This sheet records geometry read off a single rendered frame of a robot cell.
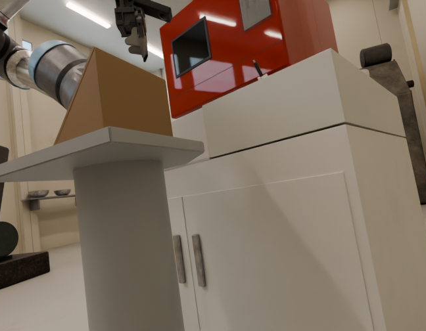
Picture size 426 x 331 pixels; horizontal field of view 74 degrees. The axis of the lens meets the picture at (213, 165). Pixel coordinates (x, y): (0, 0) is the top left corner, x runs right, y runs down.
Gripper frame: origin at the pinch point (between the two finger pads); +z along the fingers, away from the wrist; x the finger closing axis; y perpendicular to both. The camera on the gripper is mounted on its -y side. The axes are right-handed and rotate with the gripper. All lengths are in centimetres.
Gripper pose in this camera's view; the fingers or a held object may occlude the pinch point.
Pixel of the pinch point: (145, 55)
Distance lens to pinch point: 95.4
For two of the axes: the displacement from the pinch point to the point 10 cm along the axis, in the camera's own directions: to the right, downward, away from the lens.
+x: 0.7, -1.2, -9.9
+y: -9.9, 1.3, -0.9
